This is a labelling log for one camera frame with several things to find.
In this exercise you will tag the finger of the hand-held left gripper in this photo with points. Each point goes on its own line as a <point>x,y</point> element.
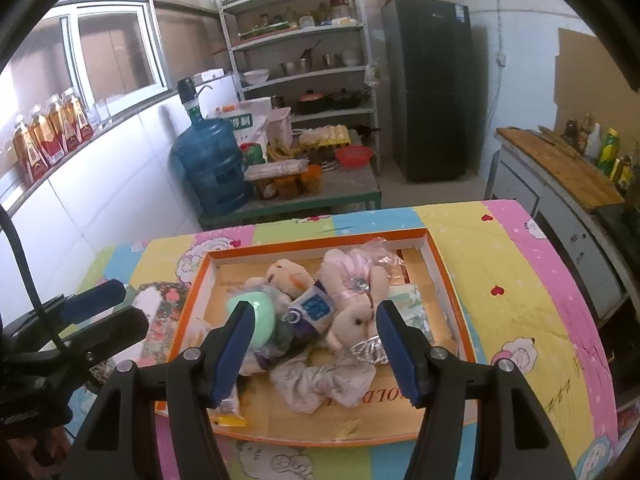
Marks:
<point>120,327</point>
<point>95,300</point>

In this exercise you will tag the orange cardboard box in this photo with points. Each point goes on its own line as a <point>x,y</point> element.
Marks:
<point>350,420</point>

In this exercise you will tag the bunch of bananas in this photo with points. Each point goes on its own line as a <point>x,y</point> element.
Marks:
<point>281,151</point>

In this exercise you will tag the white green tissue packet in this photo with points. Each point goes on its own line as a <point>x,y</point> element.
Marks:
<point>412,305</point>

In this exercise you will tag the cream plush bear purple outfit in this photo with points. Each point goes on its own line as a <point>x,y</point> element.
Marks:
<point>282,275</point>

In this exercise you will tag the cardboard sheet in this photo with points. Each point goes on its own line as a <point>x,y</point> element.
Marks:
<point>595,80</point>

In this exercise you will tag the plastic-wrapped pink plush rabbit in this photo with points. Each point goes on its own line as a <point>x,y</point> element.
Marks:
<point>350,320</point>

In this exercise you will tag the egg tray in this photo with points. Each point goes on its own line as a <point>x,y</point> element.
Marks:
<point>325,136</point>

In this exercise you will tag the floral wet wipes packet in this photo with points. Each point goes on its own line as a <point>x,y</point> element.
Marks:
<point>160,320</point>

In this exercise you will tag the black refrigerator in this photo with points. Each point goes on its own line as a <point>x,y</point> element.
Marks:
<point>430,100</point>

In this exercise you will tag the clear glass cup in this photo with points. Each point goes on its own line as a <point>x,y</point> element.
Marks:
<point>104,112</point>

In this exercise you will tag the black pot red lid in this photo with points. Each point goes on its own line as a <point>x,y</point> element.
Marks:
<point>312,101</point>

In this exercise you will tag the black wok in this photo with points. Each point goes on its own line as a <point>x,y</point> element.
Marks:
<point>347,99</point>

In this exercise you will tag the red plastic bowl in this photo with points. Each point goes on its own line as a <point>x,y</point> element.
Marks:
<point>355,156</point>

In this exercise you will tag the wooden board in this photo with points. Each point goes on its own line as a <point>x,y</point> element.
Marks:
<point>560,165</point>

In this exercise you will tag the sliding window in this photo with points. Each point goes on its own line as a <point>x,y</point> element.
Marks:
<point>115,55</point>

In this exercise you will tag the fluffy grey scrunchie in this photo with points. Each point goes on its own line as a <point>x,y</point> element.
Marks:
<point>320,380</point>

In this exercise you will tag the white plastic bag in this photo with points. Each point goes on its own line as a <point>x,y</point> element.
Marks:
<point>280,127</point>

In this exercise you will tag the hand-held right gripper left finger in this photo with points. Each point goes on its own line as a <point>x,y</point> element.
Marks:
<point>235,355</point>

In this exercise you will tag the pack of sauce jars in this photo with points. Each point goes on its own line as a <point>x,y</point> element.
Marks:
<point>282,180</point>

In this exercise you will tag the grey cabinet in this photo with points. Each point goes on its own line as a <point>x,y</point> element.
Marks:
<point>555,230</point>

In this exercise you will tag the blue water jug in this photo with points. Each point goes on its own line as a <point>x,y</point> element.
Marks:
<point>210,160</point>

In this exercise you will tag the row of condiment bottles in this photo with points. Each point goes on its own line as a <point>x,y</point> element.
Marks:
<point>609,152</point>

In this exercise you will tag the white bowl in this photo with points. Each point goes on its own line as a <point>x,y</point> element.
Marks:
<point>256,77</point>

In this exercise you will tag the yellow white packet black band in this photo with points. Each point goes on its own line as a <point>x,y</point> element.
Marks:
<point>230,412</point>

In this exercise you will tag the white green flour bag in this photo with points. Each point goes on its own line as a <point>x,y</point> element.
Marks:
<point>242,125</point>

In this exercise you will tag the black water pump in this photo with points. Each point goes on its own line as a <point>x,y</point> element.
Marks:
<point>187,90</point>

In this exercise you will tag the silver pleated foil cup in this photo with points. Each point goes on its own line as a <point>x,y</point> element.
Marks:
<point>370,352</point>

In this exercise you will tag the green soft ball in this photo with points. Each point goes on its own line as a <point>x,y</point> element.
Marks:
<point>261,317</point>

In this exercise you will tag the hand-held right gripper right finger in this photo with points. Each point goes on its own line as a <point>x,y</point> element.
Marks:
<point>395,355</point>

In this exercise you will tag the low green table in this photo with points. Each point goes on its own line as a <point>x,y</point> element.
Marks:
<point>345,180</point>

